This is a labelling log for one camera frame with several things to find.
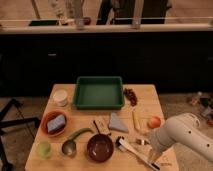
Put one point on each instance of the gray triangular cloth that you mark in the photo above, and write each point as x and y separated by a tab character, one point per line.
115	123

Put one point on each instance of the green handled metal spoon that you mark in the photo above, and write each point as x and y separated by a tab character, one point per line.
69	147

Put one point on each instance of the white cup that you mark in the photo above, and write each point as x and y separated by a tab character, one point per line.
60	98

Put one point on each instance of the orange bowl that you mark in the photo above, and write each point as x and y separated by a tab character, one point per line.
49	116

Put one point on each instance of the dark red grapes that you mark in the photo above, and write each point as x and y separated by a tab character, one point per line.
131	96

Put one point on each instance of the light green cup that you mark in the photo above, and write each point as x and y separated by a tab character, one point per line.
43	149

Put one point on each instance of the orange fruit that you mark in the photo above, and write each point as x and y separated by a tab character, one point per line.
154	122

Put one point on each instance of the brown handled spatula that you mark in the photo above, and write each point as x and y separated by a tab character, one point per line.
102	127

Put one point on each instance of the blue sponge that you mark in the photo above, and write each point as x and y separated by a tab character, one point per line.
56	123

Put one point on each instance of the black chair base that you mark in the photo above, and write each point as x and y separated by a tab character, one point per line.
6	165

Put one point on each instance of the purple bowl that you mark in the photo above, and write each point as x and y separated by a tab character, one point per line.
100	148

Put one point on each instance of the green plastic tray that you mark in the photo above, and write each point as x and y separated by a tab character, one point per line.
99	93

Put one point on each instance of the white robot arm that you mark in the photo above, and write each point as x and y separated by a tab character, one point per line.
181	129

